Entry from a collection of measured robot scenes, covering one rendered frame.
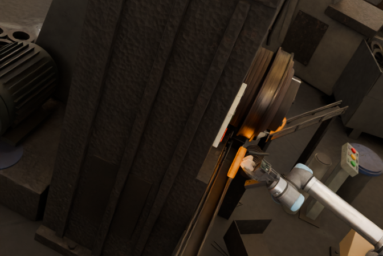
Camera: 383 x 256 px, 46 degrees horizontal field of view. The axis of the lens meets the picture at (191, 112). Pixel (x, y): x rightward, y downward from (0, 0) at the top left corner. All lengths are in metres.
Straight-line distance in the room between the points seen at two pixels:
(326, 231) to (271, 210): 0.43
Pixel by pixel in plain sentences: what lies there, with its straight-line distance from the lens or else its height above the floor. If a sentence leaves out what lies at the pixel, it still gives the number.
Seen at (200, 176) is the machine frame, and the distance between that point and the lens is 1.95.
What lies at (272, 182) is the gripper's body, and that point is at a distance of 2.19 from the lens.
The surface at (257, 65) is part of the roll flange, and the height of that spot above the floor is 1.29.
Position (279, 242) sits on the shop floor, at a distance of 3.16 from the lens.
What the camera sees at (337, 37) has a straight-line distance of 4.81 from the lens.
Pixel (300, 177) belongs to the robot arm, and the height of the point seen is 0.81.
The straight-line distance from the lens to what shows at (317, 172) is 3.11.
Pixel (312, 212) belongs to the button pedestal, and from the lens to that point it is 3.40.
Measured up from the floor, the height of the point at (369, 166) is 0.43.
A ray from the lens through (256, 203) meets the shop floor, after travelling 3.30.
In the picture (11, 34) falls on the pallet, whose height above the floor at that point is 0.34.
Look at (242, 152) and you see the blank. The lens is 2.13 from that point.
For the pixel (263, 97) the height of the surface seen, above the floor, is 1.21.
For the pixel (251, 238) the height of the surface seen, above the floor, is 0.61.
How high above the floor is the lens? 2.17
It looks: 35 degrees down
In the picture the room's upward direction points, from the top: 23 degrees clockwise
